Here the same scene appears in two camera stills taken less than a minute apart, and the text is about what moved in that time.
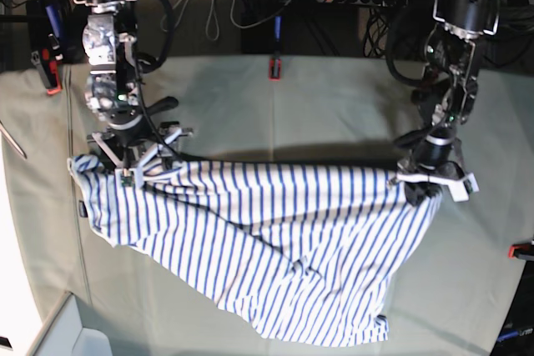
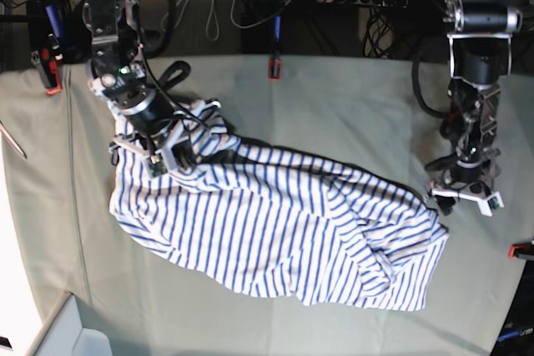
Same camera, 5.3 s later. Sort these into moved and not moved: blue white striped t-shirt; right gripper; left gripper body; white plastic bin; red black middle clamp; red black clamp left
Moved: right gripper; blue white striped t-shirt; left gripper body
Not moved: white plastic bin; red black clamp left; red black middle clamp
